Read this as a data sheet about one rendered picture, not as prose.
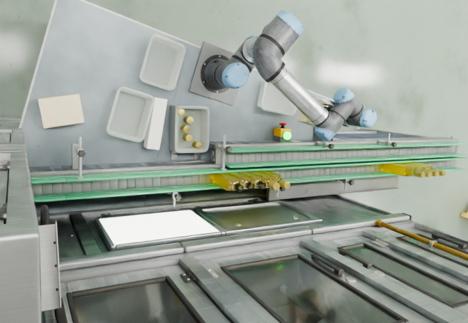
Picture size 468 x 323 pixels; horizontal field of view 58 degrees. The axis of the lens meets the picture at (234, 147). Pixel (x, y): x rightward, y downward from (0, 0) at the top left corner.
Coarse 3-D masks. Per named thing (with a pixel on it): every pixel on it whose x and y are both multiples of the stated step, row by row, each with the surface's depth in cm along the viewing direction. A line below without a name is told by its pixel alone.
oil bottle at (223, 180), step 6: (210, 174) 205; (216, 174) 199; (222, 174) 198; (210, 180) 205; (216, 180) 199; (222, 180) 193; (228, 180) 188; (234, 180) 188; (222, 186) 193; (228, 186) 188
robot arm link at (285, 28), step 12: (288, 12) 155; (276, 24) 153; (288, 24) 153; (300, 24) 155; (252, 36) 195; (264, 36) 153; (276, 36) 152; (288, 36) 153; (240, 48) 195; (252, 48) 182; (288, 48) 156; (252, 60) 191
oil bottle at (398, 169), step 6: (384, 168) 254; (390, 168) 250; (396, 168) 246; (402, 168) 243; (408, 168) 239; (396, 174) 247; (402, 174) 243; (408, 174) 239; (414, 174) 236; (420, 174) 233
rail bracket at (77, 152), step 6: (72, 144) 176; (78, 144) 177; (72, 150) 177; (78, 150) 167; (72, 156) 177; (78, 156) 178; (72, 162) 177; (78, 162) 178; (72, 168) 178; (78, 168) 179
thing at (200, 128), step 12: (180, 108) 198; (192, 108) 200; (204, 108) 203; (180, 120) 206; (204, 120) 208; (180, 132) 207; (192, 132) 210; (204, 132) 208; (180, 144) 208; (204, 144) 209
